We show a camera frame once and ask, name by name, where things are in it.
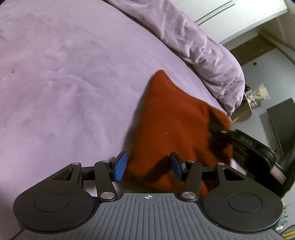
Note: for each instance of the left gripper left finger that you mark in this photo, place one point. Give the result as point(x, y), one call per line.
point(98, 180)

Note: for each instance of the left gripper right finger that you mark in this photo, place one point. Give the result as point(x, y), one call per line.
point(191, 174)

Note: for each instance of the dark red knit cardigan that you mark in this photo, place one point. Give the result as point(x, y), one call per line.
point(173, 121)

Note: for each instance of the black flat panel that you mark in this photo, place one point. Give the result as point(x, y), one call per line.
point(282, 119)

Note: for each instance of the yellow wooden side shelf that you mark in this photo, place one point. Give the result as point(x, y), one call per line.
point(250, 101)

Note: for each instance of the purple bed sheet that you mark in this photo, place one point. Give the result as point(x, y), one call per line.
point(73, 77)

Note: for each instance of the brown wooden door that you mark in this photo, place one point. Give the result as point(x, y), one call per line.
point(251, 50)

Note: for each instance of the white wardrobe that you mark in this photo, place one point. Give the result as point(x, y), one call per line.
point(223, 21)

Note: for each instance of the crumpled purple duvet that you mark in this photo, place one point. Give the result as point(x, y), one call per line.
point(219, 70)

